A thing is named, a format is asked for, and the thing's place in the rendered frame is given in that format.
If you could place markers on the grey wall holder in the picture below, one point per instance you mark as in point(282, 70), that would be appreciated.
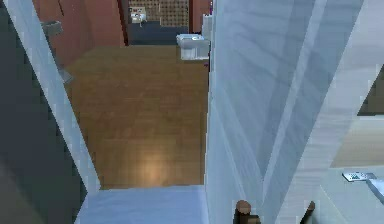
point(51, 28)

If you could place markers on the tan lattice shelf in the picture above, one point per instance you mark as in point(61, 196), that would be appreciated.
point(170, 11)

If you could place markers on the white room door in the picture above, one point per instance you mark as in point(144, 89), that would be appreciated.
point(246, 100)

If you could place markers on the white toilet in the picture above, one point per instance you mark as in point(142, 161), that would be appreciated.
point(192, 46)

